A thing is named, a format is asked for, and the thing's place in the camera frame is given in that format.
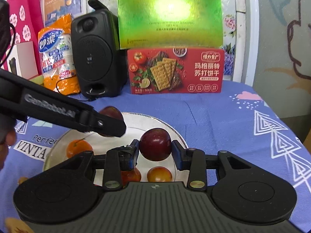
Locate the dark red plum back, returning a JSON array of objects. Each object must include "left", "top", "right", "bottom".
[{"left": 98, "top": 106, "right": 126, "bottom": 137}]

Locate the dark red plum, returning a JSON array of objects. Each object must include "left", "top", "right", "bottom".
[
  {"left": 139, "top": 128, "right": 172, "bottom": 162},
  {"left": 98, "top": 106, "right": 126, "bottom": 137}
]

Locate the red cherry tomato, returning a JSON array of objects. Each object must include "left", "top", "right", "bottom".
[{"left": 121, "top": 167, "right": 141, "bottom": 187}]

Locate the orange tangerine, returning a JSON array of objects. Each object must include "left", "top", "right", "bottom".
[{"left": 66, "top": 139, "right": 93, "bottom": 158}]

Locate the dark red plum front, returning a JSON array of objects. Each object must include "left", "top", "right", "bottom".
[{"left": 139, "top": 128, "right": 172, "bottom": 162}]

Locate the brownish orange tomato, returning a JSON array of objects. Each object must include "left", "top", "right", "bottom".
[{"left": 147, "top": 166, "right": 172, "bottom": 182}]

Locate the brown longan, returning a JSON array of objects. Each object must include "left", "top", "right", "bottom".
[{"left": 17, "top": 177, "right": 28, "bottom": 185}]

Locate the person's left hand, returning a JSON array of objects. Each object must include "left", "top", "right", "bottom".
[{"left": 0, "top": 128, "right": 16, "bottom": 170}]

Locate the light green shoe box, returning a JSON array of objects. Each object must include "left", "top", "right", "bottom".
[{"left": 29, "top": 75, "right": 44, "bottom": 85}]

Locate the white ceramic plate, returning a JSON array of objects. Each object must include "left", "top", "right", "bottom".
[{"left": 43, "top": 113, "right": 189, "bottom": 183}]

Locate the white coffee cup box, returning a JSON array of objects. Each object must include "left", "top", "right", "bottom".
[{"left": 6, "top": 42, "right": 38, "bottom": 79}]

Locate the black speaker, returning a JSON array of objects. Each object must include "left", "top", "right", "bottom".
[{"left": 71, "top": 0, "right": 128, "bottom": 98}]

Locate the orange paper cup package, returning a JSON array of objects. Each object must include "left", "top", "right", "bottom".
[{"left": 38, "top": 14, "right": 80, "bottom": 96}]

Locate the pink paper bag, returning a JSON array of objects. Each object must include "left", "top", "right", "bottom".
[{"left": 4, "top": 0, "right": 44, "bottom": 75}]

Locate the red cracker box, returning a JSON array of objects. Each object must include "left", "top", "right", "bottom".
[{"left": 127, "top": 47, "right": 225, "bottom": 95}]

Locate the shiny green gift box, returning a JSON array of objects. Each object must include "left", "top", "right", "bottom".
[{"left": 118, "top": 0, "right": 223, "bottom": 49}]

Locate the black speaker cable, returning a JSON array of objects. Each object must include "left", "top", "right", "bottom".
[{"left": 55, "top": 75, "right": 98, "bottom": 102}]

